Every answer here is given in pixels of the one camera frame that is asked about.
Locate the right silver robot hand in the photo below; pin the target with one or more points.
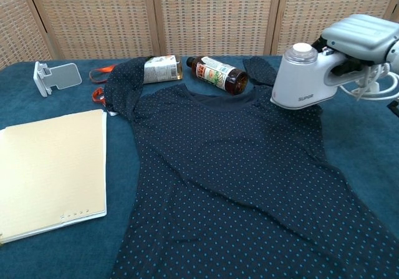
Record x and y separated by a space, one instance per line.
361 35

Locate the white handheld garment steamer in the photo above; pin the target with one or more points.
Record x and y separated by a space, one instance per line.
299 82

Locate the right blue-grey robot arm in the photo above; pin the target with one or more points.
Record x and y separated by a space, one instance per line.
394 55

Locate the dark brown sauce bottle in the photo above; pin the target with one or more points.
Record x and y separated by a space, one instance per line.
218 74

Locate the woven bamboo folding screen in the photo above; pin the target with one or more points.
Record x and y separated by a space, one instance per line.
212 17

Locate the navy polka dot shirt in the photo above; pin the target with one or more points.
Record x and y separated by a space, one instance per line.
218 182

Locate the white folding phone stand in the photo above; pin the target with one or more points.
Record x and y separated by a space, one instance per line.
65 77

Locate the cream paper folder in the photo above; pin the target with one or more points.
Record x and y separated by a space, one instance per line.
53 166

